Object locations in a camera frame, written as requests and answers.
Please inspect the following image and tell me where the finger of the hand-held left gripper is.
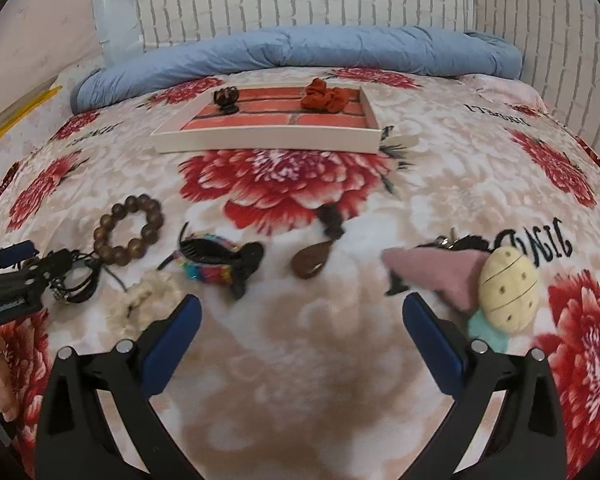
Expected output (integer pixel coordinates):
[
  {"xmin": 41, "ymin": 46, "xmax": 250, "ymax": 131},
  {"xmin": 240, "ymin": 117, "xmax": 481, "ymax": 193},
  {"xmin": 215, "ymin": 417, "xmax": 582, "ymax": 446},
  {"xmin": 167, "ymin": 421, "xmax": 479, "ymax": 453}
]
[
  {"xmin": 0, "ymin": 240, "xmax": 37, "ymax": 272},
  {"xmin": 0, "ymin": 250, "xmax": 78, "ymax": 295}
]

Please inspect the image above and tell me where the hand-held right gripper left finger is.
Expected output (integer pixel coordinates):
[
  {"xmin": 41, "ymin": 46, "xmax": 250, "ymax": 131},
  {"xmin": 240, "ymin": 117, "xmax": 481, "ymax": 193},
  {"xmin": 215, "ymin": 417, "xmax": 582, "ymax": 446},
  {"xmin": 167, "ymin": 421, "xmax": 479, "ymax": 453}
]
[{"xmin": 35, "ymin": 294, "xmax": 203, "ymax": 480}]

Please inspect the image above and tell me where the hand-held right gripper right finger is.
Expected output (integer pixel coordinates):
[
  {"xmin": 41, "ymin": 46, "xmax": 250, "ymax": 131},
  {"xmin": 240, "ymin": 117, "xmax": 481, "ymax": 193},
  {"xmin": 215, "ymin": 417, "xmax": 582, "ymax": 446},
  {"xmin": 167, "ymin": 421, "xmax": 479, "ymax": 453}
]
[{"xmin": 401, "ymin": 292, "xmax": 567, "ymax": 480}]

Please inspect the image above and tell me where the cream scrunchie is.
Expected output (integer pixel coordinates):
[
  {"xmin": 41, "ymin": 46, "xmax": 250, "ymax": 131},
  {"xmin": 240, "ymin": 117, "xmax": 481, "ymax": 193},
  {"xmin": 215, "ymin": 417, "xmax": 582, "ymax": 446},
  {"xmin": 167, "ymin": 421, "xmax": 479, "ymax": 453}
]
[{"xmin": 105, "ymin": 270, "xmax": 186, "ymax": 333}]

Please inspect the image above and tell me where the wooden bead bracelet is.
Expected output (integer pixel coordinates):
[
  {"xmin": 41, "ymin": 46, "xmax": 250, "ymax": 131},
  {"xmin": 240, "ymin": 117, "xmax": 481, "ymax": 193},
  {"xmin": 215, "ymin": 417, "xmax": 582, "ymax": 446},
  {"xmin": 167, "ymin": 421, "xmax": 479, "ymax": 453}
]
[{"xmin": 93, "ymin": 195, "xmax": 165, "ymax": 262}]

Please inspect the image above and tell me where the pink and yellow plush keychain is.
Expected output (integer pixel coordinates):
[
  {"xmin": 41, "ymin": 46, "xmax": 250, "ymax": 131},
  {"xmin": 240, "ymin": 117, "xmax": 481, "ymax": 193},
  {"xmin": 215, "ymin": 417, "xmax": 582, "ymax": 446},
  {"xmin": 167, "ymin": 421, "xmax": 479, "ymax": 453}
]
[{"xmin": 380, "ymin": 230, "xmax": 541, "ymax": 356}]

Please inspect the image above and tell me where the large black hair claw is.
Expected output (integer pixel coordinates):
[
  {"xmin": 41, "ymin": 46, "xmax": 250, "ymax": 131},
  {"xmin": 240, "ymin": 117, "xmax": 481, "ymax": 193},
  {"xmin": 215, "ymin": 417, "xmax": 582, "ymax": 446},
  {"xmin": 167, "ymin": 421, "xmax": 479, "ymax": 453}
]
[{"xmin": 177, "ymin": 222, "xmax": 266, "ymax": 301}]

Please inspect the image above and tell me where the white tray with brick pattern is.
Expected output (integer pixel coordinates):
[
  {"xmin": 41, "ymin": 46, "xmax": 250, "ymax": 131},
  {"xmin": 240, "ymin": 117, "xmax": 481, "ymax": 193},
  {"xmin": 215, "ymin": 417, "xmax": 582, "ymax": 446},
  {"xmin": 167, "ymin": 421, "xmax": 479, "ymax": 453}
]
[{"xmin": 150, "ymin": 82, "xmax": 382, "ymax": 155}]

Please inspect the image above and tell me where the person's left hand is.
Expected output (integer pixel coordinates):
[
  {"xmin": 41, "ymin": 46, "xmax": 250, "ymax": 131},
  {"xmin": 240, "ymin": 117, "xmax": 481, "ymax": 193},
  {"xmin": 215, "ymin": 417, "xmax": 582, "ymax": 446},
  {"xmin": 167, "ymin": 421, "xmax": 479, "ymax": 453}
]
[{"xmin": 0, "ymin": 330, "xmax": 20, "ymax": 423}]

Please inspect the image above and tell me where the floral printed blanket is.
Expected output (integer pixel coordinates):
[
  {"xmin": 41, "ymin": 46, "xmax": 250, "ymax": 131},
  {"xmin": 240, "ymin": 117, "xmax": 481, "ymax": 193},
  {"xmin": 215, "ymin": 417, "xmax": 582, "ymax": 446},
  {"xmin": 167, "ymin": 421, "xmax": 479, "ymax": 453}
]
[{"xmin": 0, "ymin": 65, "xmax": 600, "ymax": 480}]

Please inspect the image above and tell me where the wooden teardrop pendant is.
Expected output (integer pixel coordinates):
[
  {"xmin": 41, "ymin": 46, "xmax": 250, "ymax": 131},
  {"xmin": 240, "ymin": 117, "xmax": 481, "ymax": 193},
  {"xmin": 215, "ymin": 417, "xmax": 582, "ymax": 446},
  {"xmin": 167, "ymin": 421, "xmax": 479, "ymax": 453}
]
[{"xmin": 291, "ymin": 204, "xmax": 348, "ymax": 279}]

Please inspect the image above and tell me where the small black claw clip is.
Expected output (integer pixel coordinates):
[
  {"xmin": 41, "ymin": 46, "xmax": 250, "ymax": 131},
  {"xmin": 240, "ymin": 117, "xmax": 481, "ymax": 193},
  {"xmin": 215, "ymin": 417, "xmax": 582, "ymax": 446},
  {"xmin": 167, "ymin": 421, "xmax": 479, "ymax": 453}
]
[{"xmin": 211, "ymin": 87, "xmax": 241, "ymax": 114}]

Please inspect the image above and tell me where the translucent plastic container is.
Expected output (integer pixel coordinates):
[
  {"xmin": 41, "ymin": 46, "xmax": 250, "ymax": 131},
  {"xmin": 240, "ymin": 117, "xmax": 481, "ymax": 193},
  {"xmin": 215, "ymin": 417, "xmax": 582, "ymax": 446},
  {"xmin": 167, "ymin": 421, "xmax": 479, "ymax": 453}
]
[{"xmin": 89, "ymin": 0, "xmax": 146, "ymax": 68}]

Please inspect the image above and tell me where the orange scrunchie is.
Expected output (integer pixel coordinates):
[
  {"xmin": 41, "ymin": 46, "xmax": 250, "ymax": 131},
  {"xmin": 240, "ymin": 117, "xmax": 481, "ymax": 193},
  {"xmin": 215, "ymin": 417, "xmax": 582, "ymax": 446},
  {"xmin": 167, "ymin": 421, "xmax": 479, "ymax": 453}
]
[{"xmin": 301, "ymin": 78, "xmax": 352, "ymax": 111}]

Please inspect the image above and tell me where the blue quilt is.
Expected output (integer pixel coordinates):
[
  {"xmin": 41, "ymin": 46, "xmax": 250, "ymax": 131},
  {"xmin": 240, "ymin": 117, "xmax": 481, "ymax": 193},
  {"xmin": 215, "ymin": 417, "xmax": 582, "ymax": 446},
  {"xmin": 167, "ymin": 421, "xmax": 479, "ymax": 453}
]
[{"xmin": 70, "ymin": 25, "xmax": 523, "ymax": 113}]

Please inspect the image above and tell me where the rainbow woven bracelet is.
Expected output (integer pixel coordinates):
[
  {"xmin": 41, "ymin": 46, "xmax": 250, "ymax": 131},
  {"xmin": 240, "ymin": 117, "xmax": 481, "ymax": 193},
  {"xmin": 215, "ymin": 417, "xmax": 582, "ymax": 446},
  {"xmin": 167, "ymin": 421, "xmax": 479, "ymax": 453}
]
[{"xmin": 157, "ymin": 232, "xmax": 243, "ymax": 286}]

